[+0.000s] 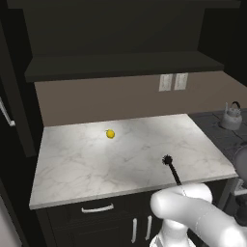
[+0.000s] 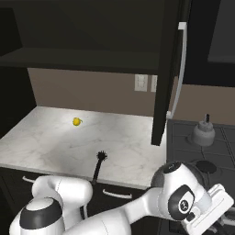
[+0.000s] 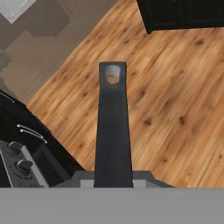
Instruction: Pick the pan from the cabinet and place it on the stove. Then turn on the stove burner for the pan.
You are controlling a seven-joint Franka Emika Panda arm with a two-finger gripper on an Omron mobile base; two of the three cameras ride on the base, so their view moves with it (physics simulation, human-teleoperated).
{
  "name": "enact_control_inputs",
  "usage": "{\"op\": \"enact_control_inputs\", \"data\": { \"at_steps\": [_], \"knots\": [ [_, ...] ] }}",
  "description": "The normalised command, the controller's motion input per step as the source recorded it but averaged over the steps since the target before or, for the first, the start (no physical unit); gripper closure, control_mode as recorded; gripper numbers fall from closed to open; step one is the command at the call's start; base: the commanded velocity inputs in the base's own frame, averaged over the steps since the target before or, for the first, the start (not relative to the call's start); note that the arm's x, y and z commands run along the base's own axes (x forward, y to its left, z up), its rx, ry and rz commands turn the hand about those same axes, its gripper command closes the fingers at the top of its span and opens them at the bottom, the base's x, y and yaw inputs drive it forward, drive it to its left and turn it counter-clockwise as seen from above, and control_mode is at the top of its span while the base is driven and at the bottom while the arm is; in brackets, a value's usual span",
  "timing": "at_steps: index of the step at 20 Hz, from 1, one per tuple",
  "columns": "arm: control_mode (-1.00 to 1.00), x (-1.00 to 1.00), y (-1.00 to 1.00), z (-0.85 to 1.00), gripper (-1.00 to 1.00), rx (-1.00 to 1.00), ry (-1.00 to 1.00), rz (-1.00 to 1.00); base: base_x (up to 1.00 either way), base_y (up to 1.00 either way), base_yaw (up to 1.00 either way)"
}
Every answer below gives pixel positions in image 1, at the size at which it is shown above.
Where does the dark grey stove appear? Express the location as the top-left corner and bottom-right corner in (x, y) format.
(187, 108), (247, 164)

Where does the dark base cabinet door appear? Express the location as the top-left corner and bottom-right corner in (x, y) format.
(52, 217), (143, 247)
(141, 211), (168, 247)

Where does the dark tall cabinet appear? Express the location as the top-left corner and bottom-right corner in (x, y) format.
(0, 0), (44, 247)

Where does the yellow lemon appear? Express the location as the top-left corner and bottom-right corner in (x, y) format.
(105, 128), (116, 140)

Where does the black dish brush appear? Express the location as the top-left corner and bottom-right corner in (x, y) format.
(161, 153), (183, 186)

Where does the dark drawer front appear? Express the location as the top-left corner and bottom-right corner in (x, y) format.
(47, 194), (152, 230)

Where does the grey kettle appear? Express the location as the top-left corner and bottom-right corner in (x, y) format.
(220, 100), (243, 131)

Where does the white wall outlet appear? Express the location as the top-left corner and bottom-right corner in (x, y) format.
(158, 73), (174, 93)
(174, 72), (189, 92)

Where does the white drawer handle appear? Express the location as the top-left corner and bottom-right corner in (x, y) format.
(80, 203), (116, 214)

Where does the white cabinet door handle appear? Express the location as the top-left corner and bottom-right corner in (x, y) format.
(145, 215), (153, 241)
(130, 217), (139, 244)

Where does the white tall cabinet handle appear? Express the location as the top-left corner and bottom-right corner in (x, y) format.
(0, 96), (16, 127)

